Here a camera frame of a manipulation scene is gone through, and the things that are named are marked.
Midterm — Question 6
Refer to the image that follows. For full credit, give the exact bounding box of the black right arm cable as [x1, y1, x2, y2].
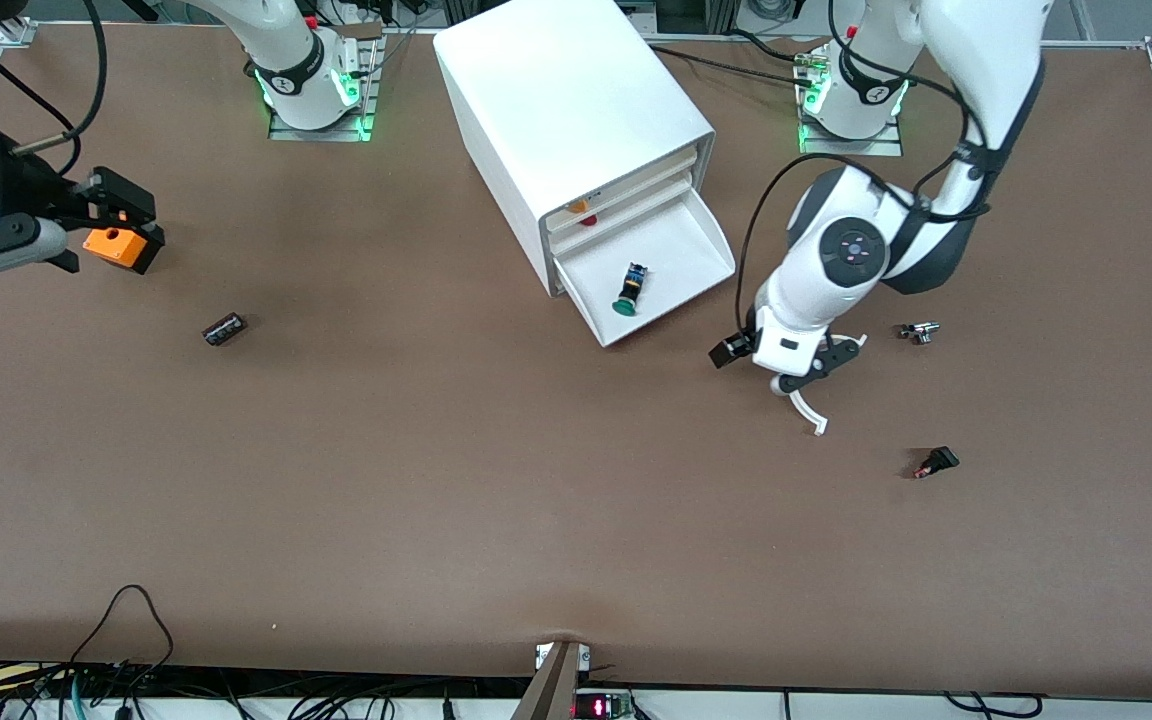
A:
[0, 0, 109, 179]

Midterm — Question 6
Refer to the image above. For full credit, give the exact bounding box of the green push button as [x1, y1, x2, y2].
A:
[611, 262, 650, 318]

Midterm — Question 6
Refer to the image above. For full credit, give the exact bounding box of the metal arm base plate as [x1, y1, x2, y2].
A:
[268, 25, 384, 142]
[798, 45, 904, 157]

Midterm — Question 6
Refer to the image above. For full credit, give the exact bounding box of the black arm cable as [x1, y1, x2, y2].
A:
[0, 0, 109, 179]
[733, 0, 997, 341]

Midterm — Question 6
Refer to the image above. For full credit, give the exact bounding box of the black cable on table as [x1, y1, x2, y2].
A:
[648, 28, 817, 86]

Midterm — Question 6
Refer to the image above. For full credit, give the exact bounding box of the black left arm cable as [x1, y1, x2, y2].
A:
[733, 0, 997, 341]

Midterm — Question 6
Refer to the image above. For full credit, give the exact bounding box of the grey camera mount bar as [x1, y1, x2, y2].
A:
[511, 640, 582, 720]

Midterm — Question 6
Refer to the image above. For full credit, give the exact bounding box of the orange and black box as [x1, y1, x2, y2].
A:
[83, 225, 165, 275]

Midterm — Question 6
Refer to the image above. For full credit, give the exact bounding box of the white curved plastic clamp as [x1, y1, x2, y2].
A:
[786, 333, 869, 437]

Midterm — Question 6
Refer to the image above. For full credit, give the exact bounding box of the red LED display board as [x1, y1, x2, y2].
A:
[573, 690, 634, 720]

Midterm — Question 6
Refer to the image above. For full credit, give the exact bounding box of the white drawer cabinet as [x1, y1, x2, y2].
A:
[433, 0, 716, 298]

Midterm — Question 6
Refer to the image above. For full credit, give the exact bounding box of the black looped cable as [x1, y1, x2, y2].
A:
[69, 584, 175, 671]

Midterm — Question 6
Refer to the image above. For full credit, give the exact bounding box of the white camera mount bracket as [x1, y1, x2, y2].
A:
[534, 642, 592, 671]

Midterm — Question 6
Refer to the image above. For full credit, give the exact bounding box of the white plastic drawer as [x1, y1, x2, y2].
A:
[543, 143, 705, 233]
[553, 188, 737, 348]
[547, 172, 699, 251]

